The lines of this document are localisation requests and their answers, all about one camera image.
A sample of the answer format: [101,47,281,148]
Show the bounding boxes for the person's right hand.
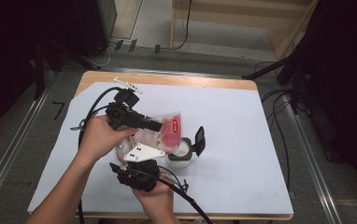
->
[131,176,176,216]

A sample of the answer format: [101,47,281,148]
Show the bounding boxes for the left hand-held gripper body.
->
[106,77,147,131]

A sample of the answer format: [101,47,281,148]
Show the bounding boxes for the light wooden frame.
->
[169,0,320,61]

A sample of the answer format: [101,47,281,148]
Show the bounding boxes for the left hand-held gripper cable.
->
[70,87,121,224]

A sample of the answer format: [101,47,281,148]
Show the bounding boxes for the white floor cable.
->
[93,43,115,68]

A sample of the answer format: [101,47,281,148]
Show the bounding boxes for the metal floor strip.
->
[64,65,246,78]

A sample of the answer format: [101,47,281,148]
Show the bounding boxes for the metal floor rail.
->
[283,92,343,224]
[0,73,56,216]

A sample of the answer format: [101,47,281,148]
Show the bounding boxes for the black floor cables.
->
[254,60,293,190]

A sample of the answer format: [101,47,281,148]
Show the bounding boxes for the white paper sheet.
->
[27,81,293,216]

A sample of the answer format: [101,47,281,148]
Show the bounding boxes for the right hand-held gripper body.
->
[117,142,166,192]

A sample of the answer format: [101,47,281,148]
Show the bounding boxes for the black curtain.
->
[0,0,84,141]
[292,0,357,203]

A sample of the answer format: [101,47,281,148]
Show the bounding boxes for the hand-held gripper cable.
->
[156,166,213,224]
[70,87,121,224]

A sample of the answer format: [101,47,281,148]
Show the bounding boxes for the black hanging cable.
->
[166,0,193,51]

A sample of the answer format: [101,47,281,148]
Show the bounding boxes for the dark cabinet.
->
[73,0,118,59]

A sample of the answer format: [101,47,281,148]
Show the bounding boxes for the person's left hand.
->
[78,114,138,162]

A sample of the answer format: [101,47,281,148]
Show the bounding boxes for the red and clear pouch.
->
[114,111,182,167]

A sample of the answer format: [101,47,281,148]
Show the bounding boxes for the black metal stand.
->
[241,46,311,115]
[33,38,101,101]

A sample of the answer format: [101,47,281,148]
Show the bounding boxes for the wooden table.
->
[27,70,294,221]

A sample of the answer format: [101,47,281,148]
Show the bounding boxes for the right hand-held gripper cable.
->
[156,166,213,224]

